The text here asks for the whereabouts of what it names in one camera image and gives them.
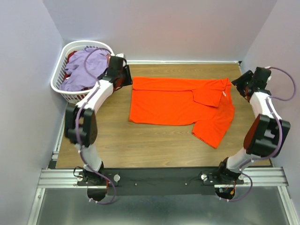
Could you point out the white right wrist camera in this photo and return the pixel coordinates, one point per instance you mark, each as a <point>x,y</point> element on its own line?
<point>269,70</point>

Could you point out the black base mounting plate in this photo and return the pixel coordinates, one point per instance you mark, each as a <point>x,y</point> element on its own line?
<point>159,181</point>

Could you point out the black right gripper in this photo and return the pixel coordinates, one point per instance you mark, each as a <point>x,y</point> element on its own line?
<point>246,76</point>

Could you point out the aluminium frame rail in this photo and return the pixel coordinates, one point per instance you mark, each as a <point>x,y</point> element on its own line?
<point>261,177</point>

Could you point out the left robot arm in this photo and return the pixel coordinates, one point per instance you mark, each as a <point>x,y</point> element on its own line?
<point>80,119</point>

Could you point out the lavender t-shirt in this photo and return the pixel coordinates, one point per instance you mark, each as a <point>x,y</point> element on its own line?
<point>82,70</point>

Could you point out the white plastic laundry basket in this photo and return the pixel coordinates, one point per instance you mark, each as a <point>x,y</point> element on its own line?
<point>57,79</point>

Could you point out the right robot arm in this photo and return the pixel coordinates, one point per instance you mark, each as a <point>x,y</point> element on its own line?
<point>268,132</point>

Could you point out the orange t-shirt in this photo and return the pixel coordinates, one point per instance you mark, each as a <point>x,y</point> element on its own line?
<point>204,103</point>

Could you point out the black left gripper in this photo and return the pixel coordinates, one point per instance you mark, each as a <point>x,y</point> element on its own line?
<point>128,81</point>

